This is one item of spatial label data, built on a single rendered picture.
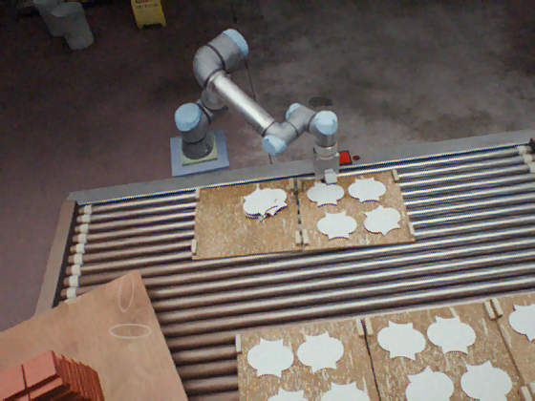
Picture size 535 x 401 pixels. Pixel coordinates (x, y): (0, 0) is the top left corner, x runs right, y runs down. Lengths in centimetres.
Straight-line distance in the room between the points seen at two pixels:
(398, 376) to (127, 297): 89
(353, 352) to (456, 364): 31
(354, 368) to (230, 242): 64
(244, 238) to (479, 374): 90
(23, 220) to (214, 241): 207
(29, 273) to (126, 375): 188
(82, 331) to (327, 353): 78
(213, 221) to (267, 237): 23
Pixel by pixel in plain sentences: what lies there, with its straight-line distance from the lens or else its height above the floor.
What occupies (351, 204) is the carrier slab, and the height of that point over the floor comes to 94.
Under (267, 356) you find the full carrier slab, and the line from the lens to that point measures 150.
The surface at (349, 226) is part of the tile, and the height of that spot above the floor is 95.
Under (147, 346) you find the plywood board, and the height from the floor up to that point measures 104.
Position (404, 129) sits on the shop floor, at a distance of 356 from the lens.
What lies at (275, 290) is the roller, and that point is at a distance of 162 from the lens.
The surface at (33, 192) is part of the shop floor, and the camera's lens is 373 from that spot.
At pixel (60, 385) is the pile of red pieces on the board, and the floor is 130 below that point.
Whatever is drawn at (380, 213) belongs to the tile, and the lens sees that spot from 178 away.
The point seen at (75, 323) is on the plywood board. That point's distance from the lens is 162.
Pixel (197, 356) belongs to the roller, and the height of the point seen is 92.
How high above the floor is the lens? 234
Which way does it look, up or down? 50 degrees down
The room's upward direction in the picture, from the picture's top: 8 degrees counter-clockwise
